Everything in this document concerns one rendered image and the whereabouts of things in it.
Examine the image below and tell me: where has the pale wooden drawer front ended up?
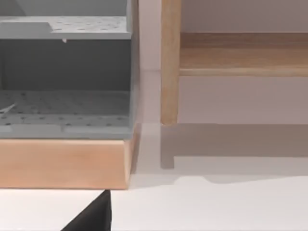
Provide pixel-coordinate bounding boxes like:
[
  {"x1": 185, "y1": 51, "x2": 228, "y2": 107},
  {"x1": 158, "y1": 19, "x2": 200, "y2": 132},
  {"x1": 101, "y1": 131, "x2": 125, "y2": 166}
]
[{"x1": 0, "y1": 123, "x2": 141, "y2": 190}]

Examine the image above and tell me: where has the grey pierced drawer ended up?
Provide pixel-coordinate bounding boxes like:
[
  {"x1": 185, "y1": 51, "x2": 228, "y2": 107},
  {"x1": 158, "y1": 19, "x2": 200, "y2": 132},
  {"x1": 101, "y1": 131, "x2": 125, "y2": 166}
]
[{"x1": 0, "y1": 0, "x2": 140, "y2": 140}]

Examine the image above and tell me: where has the open wooden shelf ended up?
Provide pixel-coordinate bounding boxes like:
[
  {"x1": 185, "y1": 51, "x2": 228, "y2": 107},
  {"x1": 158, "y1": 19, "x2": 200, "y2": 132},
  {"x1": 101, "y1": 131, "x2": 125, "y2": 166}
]
[{"x1": 160, "y1": 0, "x2": 308, "y2": 127}]

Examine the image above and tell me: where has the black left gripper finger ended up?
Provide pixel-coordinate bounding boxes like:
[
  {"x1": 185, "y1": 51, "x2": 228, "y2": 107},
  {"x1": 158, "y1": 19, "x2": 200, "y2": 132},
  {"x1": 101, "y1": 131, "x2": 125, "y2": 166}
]
[{"x1": 60, "y1": 190, "x2": 113, "y2": 231}]

